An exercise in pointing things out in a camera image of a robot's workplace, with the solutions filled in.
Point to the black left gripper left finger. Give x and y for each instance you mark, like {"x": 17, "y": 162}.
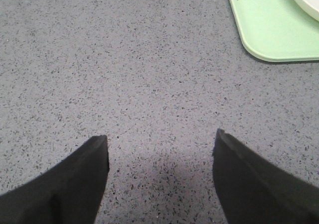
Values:
{"x": 68, "y": 193}

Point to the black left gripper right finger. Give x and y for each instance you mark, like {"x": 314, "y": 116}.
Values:
{"x": 251, "y": 190}

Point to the light green plastic tray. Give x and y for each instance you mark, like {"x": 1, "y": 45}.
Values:
{"x": 276, "y": 30}

